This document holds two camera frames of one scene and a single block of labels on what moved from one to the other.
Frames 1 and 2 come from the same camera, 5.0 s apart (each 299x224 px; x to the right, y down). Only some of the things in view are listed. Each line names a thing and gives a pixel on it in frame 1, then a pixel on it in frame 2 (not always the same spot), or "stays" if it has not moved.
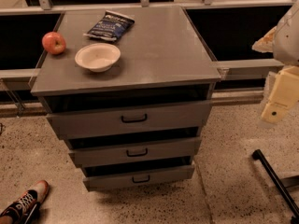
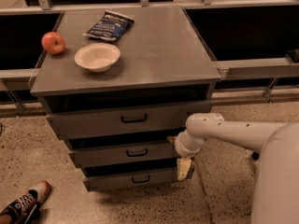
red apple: x=53 y=43 stays
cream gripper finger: x=265 y=44 → x=172 y=139
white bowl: x=98 y=57 stays
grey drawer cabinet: x=129 y=89 stays
